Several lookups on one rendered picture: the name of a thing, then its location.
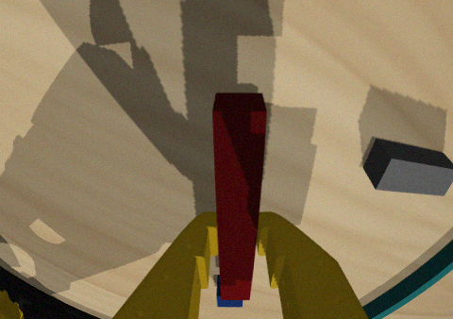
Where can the turquoise rod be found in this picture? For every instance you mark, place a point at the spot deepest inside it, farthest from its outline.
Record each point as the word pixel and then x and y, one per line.
pixel 419 281

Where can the dark red rod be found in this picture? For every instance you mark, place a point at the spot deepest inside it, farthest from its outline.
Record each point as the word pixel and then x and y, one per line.
pixel 239 126

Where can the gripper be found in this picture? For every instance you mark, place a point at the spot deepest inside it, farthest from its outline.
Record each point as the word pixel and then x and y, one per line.
pixel 311 284

